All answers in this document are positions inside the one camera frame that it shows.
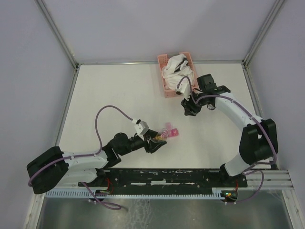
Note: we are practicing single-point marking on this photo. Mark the pink plastic basket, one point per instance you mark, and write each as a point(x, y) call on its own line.
point(163, 60)

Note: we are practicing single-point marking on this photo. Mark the glass pill bottle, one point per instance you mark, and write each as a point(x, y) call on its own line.
point(161, 135)

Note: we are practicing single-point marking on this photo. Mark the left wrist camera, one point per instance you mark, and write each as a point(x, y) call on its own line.
point(140, 126)

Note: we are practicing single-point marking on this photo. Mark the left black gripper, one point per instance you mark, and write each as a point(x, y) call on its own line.
point(153, 145)

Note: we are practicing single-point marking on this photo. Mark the white cloth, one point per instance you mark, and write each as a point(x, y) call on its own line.
point(176, 68)

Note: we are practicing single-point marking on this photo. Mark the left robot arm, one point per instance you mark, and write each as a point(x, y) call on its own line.
point(55, 167)

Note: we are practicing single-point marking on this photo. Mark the pink pill organizer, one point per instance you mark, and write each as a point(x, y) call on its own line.
point(170, 131)

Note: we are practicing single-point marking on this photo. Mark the white cable duct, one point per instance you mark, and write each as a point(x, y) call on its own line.
point(85, 193)

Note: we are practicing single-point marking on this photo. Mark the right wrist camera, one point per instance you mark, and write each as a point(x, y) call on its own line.
point(184, 88)

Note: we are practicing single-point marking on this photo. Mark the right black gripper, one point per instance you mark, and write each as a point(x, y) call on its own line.
point(189, 109)

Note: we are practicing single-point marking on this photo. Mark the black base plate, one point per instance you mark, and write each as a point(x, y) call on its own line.
point(164, 181)

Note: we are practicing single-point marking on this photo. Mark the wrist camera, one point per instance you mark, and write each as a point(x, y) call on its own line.
point(184, 88)
point(140, 126)

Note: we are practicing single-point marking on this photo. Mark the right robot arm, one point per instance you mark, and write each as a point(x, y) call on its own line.
point(258, 144)

